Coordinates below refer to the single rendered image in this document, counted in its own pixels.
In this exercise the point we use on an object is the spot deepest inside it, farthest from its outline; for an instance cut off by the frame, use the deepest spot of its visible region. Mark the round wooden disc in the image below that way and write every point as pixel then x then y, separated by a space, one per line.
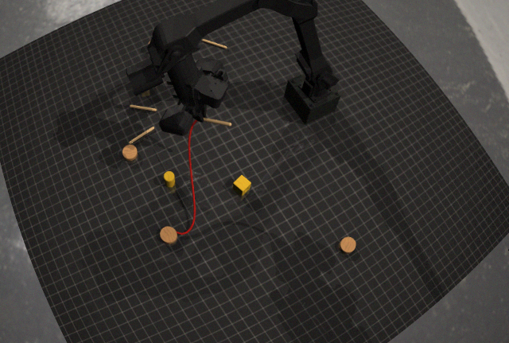
pixel 129 152
pixel 347 245

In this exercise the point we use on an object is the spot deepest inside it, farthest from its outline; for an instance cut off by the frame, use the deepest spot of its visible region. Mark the yellow wooden block with hole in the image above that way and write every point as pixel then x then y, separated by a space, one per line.
pixel 241 185

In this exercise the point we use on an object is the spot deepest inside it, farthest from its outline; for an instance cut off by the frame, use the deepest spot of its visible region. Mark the yellow cylinder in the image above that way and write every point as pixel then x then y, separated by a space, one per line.
pixel 169 179

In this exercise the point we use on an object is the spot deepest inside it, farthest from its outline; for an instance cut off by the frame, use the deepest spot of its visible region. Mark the round wooden button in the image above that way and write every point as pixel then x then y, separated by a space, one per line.
pixel 168 235

